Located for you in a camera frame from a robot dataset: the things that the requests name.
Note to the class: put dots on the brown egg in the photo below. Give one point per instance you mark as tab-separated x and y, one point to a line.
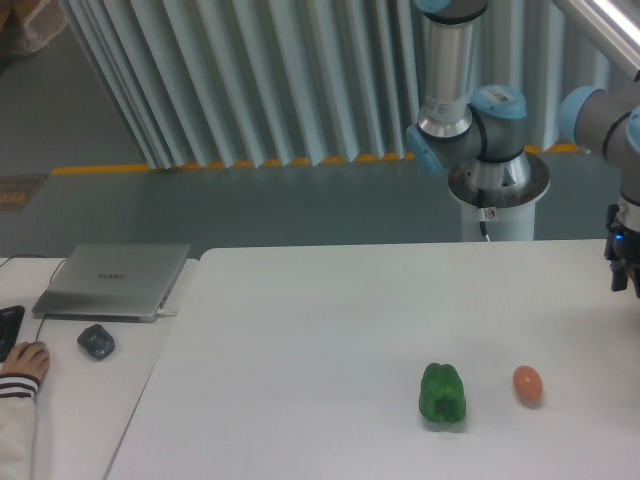
528	384

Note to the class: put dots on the green bell pepper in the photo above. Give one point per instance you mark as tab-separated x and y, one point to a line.
442	396

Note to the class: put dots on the white laptop cable plug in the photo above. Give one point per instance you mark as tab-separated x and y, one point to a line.
164	313

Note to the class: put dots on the silver closed laptop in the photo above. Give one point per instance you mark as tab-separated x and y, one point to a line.
113	282

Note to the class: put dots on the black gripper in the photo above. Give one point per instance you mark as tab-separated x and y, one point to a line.
623	244

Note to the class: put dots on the white corrugated partition screen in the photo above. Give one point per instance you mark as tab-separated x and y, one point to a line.
231	81

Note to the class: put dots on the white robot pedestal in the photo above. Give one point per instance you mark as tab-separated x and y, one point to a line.
515	223

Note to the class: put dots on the dark grey earbud case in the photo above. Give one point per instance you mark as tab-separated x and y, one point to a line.
96	342

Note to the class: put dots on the person's bare hand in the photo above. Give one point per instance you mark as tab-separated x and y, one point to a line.
27	362

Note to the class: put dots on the black keyboard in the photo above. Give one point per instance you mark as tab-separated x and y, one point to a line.
10	324

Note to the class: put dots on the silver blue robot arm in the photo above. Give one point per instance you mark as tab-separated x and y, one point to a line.
478	138

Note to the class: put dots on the brown cardboard box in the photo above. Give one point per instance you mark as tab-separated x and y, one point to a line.
29	26

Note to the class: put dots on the white striped-cuff sleeve forearm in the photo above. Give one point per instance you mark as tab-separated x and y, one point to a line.
18	421

